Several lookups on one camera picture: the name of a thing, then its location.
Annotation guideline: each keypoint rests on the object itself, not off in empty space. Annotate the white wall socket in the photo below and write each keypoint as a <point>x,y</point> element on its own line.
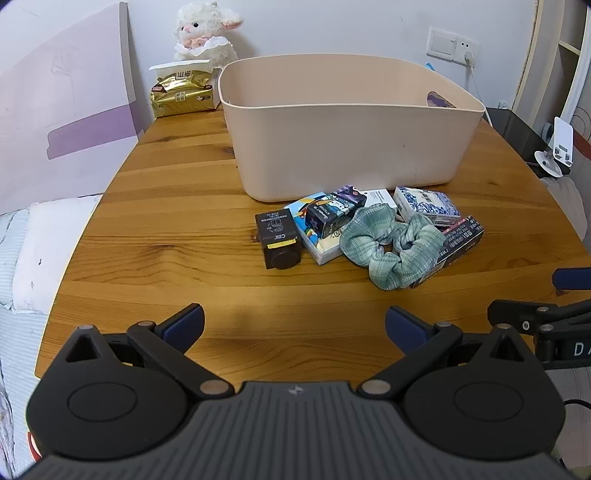
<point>445,44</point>

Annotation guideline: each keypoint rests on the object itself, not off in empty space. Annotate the white plush sheep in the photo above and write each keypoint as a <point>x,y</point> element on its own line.
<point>203,32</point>

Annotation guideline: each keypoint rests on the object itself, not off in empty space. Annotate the white wardrobe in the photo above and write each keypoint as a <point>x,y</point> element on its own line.
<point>568,60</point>

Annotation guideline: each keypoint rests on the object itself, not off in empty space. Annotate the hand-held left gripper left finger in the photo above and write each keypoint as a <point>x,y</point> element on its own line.
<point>185,324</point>

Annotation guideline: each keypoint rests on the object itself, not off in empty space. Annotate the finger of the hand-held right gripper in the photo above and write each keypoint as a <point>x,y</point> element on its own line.
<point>526,313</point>
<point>572,278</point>

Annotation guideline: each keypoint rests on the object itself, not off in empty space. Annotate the white pillow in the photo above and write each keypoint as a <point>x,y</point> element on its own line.
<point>51,249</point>

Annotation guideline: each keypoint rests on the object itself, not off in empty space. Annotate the black side cabinet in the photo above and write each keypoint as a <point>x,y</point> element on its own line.
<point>517,134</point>

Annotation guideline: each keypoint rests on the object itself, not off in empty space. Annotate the green plaid scrunchie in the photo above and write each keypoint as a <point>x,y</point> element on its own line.
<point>397,258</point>

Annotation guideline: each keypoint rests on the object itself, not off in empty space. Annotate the grey cloth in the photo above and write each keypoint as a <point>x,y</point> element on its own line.
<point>572,203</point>

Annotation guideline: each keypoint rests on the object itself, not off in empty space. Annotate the light blue bed sheet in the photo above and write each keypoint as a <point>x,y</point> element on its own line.
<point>18,350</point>

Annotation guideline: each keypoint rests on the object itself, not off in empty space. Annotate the beige plastic storage basket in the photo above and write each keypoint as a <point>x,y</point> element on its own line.
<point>346,147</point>

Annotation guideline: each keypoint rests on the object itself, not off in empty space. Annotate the colourful cartoon card box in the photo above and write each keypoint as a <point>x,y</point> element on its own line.
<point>311,242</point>

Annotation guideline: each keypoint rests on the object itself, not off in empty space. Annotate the long black red box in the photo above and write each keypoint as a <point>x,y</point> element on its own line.
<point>464,237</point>

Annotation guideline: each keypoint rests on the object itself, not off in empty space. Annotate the white phone stand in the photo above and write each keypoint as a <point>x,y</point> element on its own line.
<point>561,143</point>

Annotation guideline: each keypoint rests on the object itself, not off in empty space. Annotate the purple bed headboard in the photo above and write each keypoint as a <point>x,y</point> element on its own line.
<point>64,101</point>

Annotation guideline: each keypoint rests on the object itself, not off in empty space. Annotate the blue white patterned box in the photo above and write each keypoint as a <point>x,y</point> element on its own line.
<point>427,203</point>

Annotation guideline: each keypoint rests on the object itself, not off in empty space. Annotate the blue toy figure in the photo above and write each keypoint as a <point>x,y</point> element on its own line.
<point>430,67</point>

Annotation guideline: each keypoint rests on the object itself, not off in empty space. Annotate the gold tissue pack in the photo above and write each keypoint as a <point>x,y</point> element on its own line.
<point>182,97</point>

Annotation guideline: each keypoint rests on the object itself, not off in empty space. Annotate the small black box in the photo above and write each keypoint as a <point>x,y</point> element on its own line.
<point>277,237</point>

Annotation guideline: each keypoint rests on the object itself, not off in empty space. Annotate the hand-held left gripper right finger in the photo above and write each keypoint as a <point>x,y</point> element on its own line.
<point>405,325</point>

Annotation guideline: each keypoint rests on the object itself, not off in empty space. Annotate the dark purple cartoon box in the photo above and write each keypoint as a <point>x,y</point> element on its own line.
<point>334,210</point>

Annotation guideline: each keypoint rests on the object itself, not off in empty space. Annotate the purple patterned table mat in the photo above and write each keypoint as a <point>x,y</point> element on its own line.
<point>441,99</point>

